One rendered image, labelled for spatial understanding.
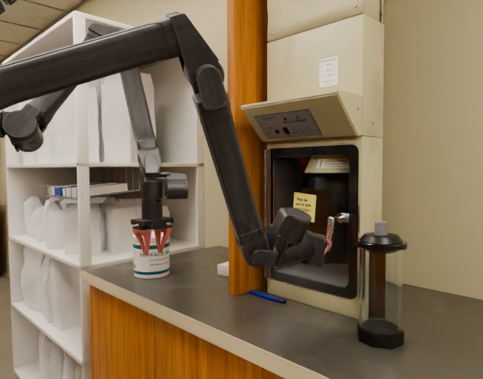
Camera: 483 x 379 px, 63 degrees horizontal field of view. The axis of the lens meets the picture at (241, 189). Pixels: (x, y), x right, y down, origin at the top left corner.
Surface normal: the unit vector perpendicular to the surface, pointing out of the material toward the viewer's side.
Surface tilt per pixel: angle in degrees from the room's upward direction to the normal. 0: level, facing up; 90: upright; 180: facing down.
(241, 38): 90
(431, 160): 90
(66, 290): 88
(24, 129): 71
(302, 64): 90
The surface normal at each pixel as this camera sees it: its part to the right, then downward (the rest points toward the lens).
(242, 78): 0.70, 0.04
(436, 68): -0.72, 0.04
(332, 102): -0.50, 0.73
